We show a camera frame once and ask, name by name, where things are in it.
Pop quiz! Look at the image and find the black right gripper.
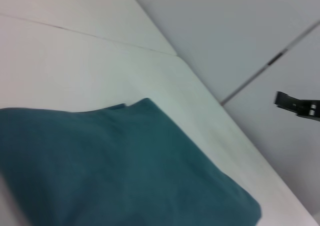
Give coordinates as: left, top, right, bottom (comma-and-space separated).
273, 91, 320, 123

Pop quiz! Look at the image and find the teal blue shirt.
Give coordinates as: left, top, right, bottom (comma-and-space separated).
0, 97, 262, 226

